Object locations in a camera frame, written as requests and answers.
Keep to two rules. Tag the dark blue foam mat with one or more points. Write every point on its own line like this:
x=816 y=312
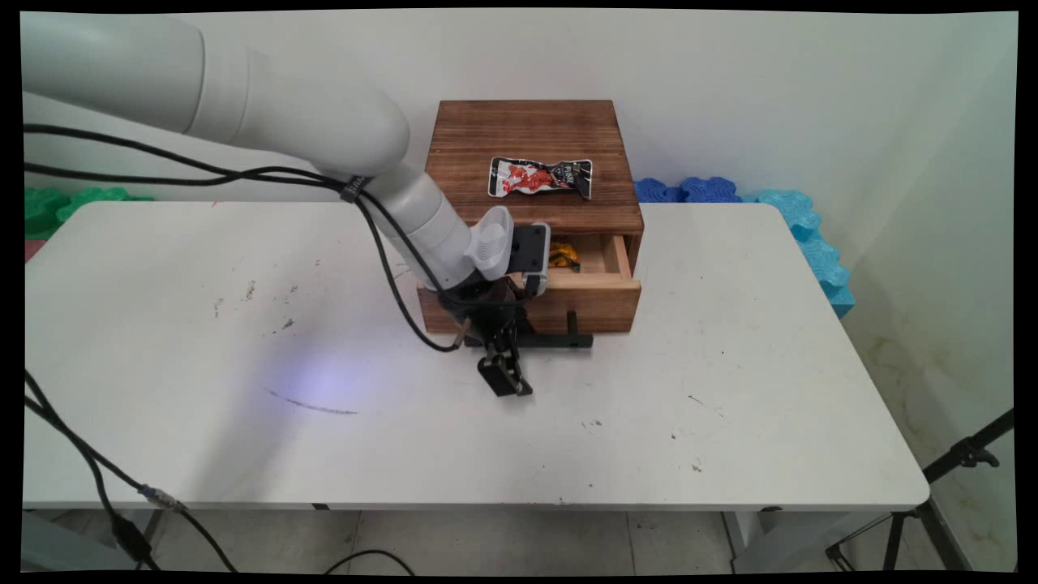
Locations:
x=710 y=189
x=657 y=191

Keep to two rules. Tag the green foam mat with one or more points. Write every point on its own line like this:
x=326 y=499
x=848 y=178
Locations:
x=81 y=204

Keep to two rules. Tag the light wooden drawer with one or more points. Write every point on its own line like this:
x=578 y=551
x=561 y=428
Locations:
x=600 y=304

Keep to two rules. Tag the cyan foam mat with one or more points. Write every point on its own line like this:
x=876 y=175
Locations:
x=815 y=243

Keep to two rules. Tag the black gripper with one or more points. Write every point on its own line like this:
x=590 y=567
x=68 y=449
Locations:
x=486 y=308

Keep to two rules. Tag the black tripod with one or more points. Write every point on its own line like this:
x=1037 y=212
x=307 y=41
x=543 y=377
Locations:
x=965 y=454

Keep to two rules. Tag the brown wooden drawer cabinet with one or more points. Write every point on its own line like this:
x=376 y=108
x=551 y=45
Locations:
x=527 y=134

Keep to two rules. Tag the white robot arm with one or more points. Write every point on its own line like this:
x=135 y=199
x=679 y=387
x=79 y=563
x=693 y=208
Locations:
x=284 y=105

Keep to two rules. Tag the orange yellow snack packet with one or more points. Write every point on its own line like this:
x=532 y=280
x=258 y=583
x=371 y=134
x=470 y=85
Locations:
x=564 y=256

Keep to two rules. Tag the white table leg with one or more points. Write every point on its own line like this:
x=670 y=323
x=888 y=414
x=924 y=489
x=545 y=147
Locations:
x=754 y=539

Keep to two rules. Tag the white ribbed camera mount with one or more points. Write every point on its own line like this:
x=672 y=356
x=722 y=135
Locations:
x=491 y=239

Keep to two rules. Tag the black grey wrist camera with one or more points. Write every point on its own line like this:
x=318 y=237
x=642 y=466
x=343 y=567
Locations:
x=529 y=247

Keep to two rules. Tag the black red snack packet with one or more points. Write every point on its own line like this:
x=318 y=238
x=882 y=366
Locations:
x=539 y=177

